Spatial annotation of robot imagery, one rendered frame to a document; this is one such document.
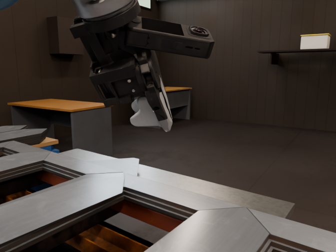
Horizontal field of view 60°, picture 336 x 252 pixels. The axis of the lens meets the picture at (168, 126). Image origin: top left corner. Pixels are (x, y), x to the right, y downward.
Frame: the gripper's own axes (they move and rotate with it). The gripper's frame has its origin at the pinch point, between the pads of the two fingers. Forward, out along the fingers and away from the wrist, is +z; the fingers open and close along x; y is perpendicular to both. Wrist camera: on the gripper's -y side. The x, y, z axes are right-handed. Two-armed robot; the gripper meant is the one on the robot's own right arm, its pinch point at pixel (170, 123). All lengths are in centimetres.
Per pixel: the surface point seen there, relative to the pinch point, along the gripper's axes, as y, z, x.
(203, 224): 0.7, 31.7, 1.0
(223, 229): -3.6, 31.7, 3.2
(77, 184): 39, 34, -21
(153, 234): 55, 164, -71
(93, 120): 143, 184, -254
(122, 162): 37, 61, -52
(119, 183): 26, 38, -21
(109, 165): 41, 58, -49
